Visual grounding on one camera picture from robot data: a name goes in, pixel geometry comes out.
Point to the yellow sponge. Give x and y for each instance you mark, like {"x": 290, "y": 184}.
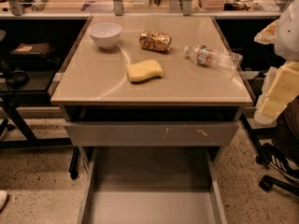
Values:
{"x": 138, "y": 72}

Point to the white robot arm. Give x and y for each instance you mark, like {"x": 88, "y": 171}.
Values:
{"x": 287, "y": 34}

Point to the open grey middle drawer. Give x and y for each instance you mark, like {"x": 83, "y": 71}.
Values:
{"x": 151, "y": 185}

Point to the grey top drawer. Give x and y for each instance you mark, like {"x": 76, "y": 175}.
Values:
{"x": 151, "y": 134}

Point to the clear plastic water bottle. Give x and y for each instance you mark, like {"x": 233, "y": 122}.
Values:
{"x": 208, "y": 57}

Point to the crushed golden can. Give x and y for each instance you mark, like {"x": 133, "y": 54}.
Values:
{"x": 155, "y": 41}

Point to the white bowl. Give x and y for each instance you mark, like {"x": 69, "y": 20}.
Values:
{"x": 105, "y": 35}

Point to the black bag on shelf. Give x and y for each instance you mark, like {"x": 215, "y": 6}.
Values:
{"x": 32, "y": 51}

